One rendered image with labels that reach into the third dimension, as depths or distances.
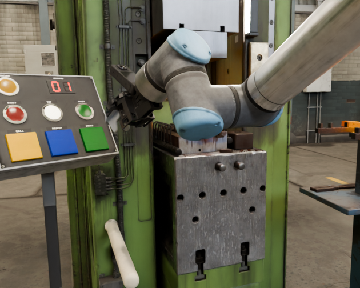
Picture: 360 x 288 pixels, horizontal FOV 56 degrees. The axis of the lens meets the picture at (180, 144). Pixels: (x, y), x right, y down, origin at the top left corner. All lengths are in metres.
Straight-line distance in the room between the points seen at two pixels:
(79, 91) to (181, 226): 0.59
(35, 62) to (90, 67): 5.37
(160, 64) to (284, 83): 0.25
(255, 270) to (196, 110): 0.99
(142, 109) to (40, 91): 0.36
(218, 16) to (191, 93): 0.73
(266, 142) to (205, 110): 0.99
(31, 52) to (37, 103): 5.69
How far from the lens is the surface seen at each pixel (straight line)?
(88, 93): 1.11
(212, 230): 1.33
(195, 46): 0.69
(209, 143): 1.30
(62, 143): 0.98
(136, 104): 0.82
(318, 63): 0.58
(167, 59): 0.68
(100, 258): 1.47
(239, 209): 1.35
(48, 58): 6.63
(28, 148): 0.94
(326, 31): 0.55
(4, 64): 7.46
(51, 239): 1.17
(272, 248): 1.77
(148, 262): 1.52
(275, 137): 1.62
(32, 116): 1.00
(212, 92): 0.65
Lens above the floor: 1.13
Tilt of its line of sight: 8 degrees down
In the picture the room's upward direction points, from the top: 1 degrees counter-clockwise
